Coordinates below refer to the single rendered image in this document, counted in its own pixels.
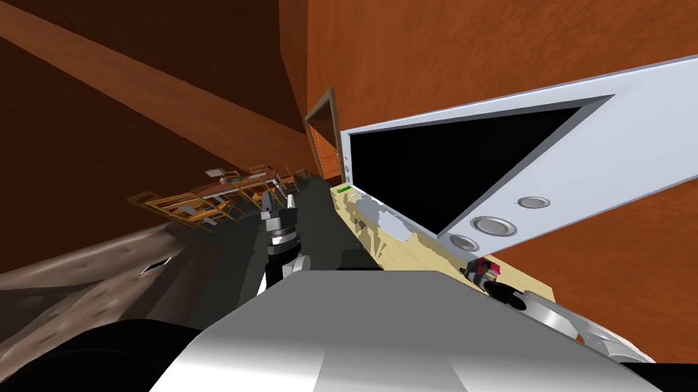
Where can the white framed black screen television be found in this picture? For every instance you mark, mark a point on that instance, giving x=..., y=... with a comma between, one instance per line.
x=614, y=146

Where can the pale wood television stand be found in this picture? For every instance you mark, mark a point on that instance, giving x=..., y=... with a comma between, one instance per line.
x=426, y=256

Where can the orange door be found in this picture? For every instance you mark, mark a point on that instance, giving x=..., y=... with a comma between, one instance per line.
x=326, y=153

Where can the small green box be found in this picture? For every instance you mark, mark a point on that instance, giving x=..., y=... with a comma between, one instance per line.
x=344, y=189

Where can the grey brown tufted sofa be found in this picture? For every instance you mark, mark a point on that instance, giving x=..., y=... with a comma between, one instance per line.
x=67, y=287

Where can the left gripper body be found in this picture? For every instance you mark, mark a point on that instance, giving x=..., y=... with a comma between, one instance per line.
x=279, y=217

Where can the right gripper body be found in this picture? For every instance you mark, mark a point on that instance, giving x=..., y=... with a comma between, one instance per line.
x=477, y=277

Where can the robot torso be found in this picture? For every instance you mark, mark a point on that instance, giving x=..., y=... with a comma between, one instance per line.
x=359, y=335

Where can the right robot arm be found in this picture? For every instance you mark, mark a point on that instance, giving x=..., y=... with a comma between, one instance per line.
x=562, y=322

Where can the red yellow small object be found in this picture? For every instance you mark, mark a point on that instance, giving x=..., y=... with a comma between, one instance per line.
x=488, y=269

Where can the brown wooden dining table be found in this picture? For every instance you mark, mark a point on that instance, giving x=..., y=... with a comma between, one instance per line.
x=232, y=187

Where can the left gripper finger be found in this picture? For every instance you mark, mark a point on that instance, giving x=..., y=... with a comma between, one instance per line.
x=292, y=202
x=269, y=203

